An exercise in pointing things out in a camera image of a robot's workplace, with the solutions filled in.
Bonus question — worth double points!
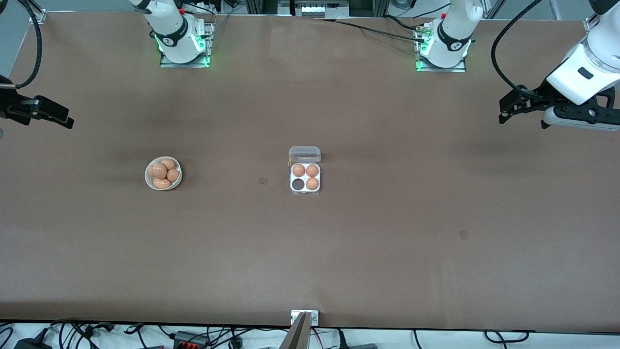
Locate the clear plastic egg box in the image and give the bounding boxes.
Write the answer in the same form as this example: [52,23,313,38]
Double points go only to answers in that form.
[288,145,322,196]

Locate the black box orange terminals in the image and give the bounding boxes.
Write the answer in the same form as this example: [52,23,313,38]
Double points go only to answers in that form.
[173,331,212,349]

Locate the white round bowl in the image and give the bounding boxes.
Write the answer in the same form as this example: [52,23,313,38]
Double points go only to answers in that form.
[145,156,183,191]

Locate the white socket power strip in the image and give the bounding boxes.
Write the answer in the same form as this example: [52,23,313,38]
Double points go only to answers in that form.
[294,0,350,18]

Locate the black power adapter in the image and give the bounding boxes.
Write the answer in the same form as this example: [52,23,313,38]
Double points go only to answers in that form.
[14,337,53,349]

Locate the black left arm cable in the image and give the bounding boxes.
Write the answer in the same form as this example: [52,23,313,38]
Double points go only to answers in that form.
[491,0,543,95]

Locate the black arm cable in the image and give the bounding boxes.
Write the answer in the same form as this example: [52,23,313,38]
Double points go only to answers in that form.
[0,0,43,90]
[491,0,543,95]

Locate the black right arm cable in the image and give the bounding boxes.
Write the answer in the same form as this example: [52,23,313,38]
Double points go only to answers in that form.
[0,0,43,90]

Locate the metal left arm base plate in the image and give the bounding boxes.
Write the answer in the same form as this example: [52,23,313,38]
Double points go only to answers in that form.
[415,22,468,73]

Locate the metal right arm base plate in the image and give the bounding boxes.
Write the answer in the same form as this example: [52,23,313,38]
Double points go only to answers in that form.
[160,18,214,68]

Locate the long black table cable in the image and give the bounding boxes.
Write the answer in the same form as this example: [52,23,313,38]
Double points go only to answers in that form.
[312,17,429,42]

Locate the black cable tangle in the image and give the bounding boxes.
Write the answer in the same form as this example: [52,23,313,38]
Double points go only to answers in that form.
[48,319,117,341]

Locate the black looped cable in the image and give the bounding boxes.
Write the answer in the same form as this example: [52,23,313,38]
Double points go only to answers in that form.
[484,329,529,343]

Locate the small metal mounting bracket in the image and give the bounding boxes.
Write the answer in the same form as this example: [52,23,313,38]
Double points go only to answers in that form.
[291,310,320,326]

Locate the aluminium camera stand pole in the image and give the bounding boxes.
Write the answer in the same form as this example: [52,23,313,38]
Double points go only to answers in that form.
[279,312,310,349]

